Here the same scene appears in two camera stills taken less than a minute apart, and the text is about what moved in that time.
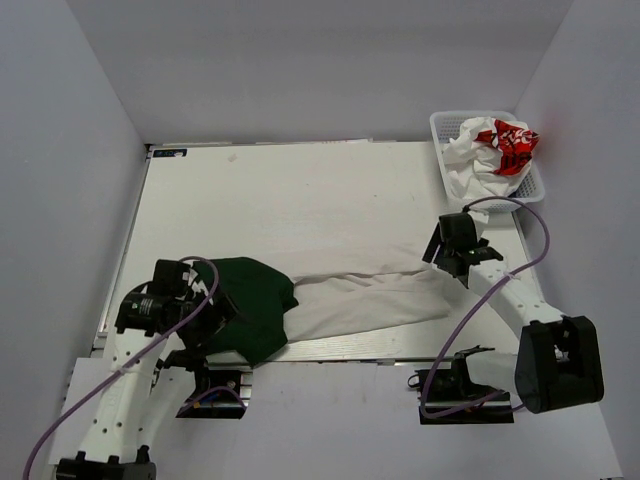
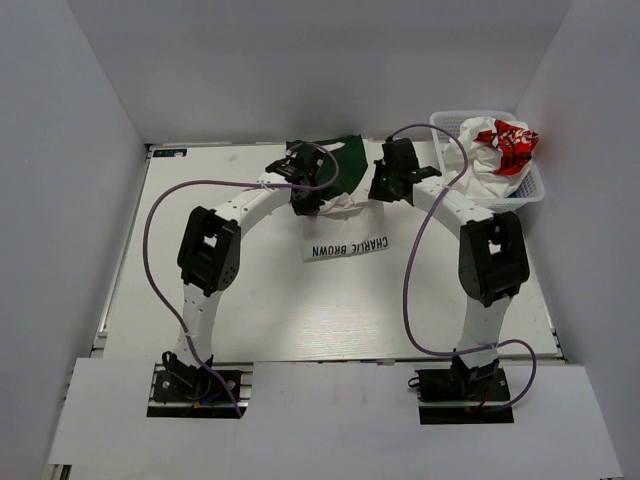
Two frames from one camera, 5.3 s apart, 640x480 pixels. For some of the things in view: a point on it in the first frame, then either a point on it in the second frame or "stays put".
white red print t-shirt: (489, 159) stays put
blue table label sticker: (169, 152) stays put
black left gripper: (219, 315) → (309, 208)
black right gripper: (434, 245) → (377, 192)
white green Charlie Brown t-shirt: (268, 310) → (349, 228)
